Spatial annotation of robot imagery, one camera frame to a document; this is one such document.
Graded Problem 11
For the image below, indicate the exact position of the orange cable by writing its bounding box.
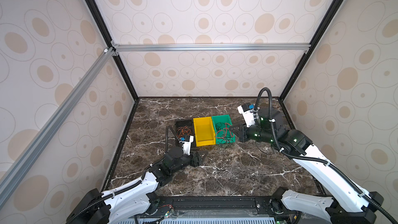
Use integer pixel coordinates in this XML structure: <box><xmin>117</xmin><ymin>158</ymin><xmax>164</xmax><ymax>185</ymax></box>
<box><xmin>176</xmin><ymin>125</ymin><xmax>194</xmax><ymax>139</ymax></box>

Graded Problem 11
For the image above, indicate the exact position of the black cable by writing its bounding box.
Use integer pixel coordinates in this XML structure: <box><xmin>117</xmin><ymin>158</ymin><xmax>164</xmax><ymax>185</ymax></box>
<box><xmin>216</xmin><ymin>121</ymin><xmax>232</xmax><ymax>145</ymax></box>

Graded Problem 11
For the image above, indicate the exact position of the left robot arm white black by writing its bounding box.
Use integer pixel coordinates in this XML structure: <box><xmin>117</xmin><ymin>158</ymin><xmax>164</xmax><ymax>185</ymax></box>
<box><xmin>66</xmin><ymin>146</ymin><xmax>208</xmax><ymax>224</ymax></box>

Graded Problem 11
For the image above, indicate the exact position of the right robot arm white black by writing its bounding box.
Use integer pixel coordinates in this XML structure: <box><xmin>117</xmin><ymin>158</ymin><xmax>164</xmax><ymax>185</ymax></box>
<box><xmin>230</xmin><ymin>104</ymin><xmax>397</xmax><ymax>224</ymax></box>

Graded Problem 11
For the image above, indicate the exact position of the black plastic bin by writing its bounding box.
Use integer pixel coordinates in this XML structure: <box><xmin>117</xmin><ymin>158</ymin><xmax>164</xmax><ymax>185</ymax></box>
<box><xmin>175</xmin><ymin>119</ymin><xmax>197</xmax><ymax>149</ymax></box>

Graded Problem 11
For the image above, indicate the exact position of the yellow plastic bin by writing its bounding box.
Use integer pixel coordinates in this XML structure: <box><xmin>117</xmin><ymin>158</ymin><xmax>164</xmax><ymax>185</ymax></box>
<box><xmin>193</xmin><ymin>117</ymin><xmax>216</xmax><ymax>147</ymax></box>

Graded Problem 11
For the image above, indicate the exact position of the green plastic bin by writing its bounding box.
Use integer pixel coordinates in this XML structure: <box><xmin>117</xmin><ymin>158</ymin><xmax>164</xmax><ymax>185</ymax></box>
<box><xmin>211</xmin><ymin>115</ymin><xmax>236</xmax><ymax>145</ymax></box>

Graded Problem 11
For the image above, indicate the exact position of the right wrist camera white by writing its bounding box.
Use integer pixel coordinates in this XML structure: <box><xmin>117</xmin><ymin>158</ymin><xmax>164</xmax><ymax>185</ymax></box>
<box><xmin>237</xmin><ymin>103</ymin><xmax>255</xmax><ymax>128</ymax></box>

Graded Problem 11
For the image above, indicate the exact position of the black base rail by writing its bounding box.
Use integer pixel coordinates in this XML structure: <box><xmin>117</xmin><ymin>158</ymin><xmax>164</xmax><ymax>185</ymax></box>
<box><xmin>81</xmin><ymin>195</ymin><xmax>349</xmax><ymax>224</ymax></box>

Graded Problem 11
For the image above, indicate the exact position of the horizontal aluminium frame bar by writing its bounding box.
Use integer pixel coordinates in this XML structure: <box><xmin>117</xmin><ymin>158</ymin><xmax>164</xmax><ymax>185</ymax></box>
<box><xmin>114</xmin><ymin>43</ymin><xmax>311</xmax><ymax>52</ymax></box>

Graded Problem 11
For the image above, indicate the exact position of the left aluminium frame bar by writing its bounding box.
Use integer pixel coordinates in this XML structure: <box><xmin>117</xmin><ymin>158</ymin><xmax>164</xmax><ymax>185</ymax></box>
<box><xmin>1</xmin><ymin>47</ymin><xmax>115</xmax><ymax>207</ymax></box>

